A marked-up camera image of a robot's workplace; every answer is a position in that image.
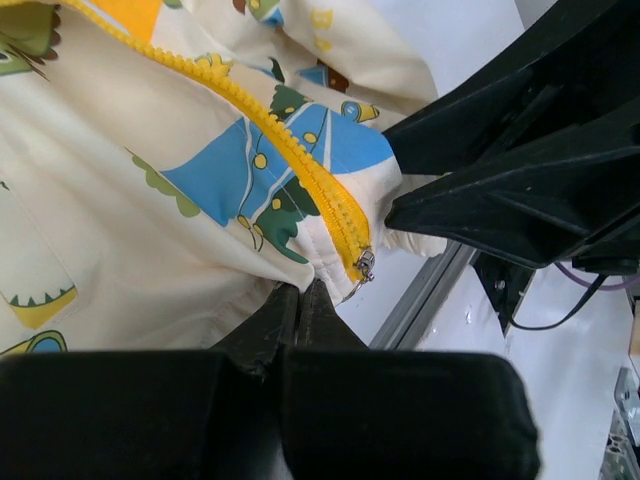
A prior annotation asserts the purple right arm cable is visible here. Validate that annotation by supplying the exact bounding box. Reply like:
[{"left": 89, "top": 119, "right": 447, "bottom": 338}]
[{"left": 557, "top": 262, "right": 636, "bottom": 294}]

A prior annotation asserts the silver zipper pull ring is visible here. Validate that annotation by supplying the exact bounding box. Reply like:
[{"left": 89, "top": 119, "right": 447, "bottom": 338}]
[{"left": 342, "top": 247, "right": 377, "bottom": 305}]

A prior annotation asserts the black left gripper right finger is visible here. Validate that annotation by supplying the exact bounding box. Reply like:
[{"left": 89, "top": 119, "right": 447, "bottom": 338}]
[{"left": 280, "top": 281, "right": 541, "bottom": 479}]

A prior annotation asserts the cream yellow dinosaur kids jacket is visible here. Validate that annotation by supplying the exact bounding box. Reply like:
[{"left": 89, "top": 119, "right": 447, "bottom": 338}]
[{"left": 1, "top": 1, "right": 446, "bottom": 353}]

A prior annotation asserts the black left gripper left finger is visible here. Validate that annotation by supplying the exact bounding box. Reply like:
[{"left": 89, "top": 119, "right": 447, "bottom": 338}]
[{"left": 1, "top": 285, "right": 299, "bottom": 479}]

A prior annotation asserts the aluminium front table rail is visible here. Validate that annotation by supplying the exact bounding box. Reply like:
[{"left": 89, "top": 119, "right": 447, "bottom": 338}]
[{"left": 369, "top": 241, "right": 476, "bottom": 350}]

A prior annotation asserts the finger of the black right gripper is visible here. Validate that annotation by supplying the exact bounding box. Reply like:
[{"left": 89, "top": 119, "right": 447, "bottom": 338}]
[
  {"left": 384, "top": 1, "right": 639, "bottom": 175},
  {"left": 386, "top": 146, "right": 639, "bottom": 270}
]

